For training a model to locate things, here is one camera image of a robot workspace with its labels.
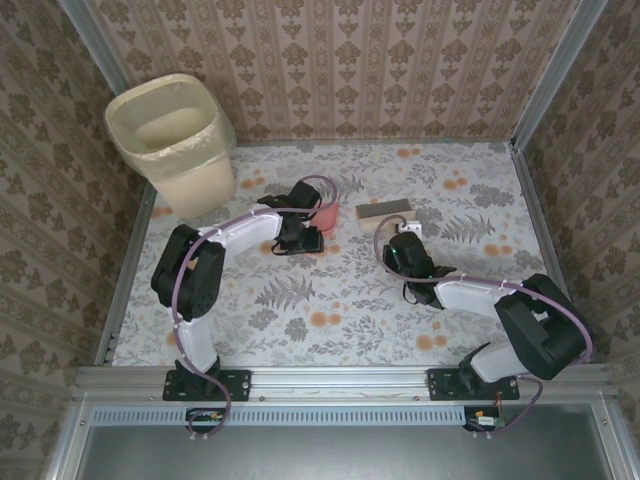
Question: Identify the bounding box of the pink plastic dustpan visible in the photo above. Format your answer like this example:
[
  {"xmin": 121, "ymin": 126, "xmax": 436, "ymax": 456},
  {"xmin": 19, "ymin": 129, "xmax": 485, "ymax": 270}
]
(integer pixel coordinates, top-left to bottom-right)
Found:
[{"xmin": 310, "ymin": 201, "xmax": 342, "ymax": 237}]

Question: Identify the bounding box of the wooden hand brush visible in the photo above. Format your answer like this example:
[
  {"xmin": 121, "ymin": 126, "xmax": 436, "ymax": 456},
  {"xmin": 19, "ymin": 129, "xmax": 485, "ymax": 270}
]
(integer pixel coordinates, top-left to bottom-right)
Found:
[{"xmin": 354, "ymin": 198, "xmax": 413, "ymax": 234}]

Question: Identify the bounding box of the floral patterned table mat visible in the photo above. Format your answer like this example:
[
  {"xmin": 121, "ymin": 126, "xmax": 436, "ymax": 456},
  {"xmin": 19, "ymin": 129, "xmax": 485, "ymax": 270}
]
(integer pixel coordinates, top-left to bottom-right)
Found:
[{"xmin": 112, "ymin": 142, "xmax": 576, "ymax": 369}]

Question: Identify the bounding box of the beige trash bin with liner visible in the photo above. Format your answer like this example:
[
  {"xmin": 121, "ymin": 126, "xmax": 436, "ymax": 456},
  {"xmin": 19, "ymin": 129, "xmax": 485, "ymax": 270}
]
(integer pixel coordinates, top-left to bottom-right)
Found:
[{"xmin": 103, "ymin": 73, "xmax": 237, "ymax": 220}]

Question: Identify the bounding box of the small connector board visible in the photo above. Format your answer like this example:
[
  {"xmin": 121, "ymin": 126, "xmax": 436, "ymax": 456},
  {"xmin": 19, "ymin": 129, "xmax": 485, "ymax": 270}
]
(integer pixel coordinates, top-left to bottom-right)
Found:
[
  {"xmin": 463, "ymin": 405, "xmax": 507, "ymax": 434},
  {"xmin": 184, "ymin": 406, "xmax": 227, "ymax": 435}
]

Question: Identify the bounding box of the grey metal panel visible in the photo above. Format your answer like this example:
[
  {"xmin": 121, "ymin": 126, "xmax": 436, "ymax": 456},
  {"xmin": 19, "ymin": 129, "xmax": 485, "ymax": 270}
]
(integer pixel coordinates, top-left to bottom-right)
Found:
[{"xmin": 74, "ymin": 404, "xmax": 619, "ymax": 480}]

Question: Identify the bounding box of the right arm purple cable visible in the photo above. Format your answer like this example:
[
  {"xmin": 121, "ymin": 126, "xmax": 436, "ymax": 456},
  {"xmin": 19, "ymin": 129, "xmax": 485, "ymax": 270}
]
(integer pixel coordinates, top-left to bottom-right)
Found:
[{"xmin": 374, "ymin": 215, "xmax": 597, "ymax": 437}]

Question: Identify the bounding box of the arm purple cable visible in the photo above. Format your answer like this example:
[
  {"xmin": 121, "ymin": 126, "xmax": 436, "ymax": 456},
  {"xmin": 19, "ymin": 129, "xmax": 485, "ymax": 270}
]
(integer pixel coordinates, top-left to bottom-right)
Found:
[
  {"xmin": 374, "ymin": 215, "xmax": 597, "ymax": 437},
  {"xmin": 171, "ymin": 174, "xmax": 342, "ymax": 442}
]

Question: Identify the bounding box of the aluminium table side rail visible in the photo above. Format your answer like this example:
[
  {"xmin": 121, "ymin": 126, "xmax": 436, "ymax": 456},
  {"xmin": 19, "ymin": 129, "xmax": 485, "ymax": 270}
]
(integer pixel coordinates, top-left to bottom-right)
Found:
[
  {"xmin": 93, "ymin": 184, "xmax": 157, "ymax": 366},
  {"xmin": 509, "ymin": 143, "xmax": 592, "ymax": 364}
]

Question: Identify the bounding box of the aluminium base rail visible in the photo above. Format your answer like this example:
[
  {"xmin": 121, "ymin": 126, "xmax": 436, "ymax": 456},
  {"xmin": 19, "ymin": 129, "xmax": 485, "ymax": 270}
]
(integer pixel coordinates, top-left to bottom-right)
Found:
[{"xmin": 74, "ymin": 364, "xmax": 619, "ymax": 404}]

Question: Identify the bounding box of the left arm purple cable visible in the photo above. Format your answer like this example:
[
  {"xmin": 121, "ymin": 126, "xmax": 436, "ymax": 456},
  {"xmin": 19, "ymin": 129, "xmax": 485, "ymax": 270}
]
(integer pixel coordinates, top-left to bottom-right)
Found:
[{"xmin": 171, "ymin": 174, "xmax": 342, "ymax": 442}]

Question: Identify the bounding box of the grey slotted cable duct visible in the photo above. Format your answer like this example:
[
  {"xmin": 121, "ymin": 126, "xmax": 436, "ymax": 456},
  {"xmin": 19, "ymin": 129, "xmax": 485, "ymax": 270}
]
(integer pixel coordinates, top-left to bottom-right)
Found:
[{"xmin": 91, "ymin": 405, "xmax": 467, "ymax": 427}]

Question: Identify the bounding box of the aluminium frame post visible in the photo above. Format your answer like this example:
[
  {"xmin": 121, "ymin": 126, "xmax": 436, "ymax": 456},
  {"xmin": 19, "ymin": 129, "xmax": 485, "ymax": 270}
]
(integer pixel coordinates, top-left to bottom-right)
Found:
[
  {"xmin": 508, "ymin": 0, "xmax": 610, "ymax": 149},
  {"xmin": 58, "ymin": 0, "xmax": 135, "ymax": 96}
]

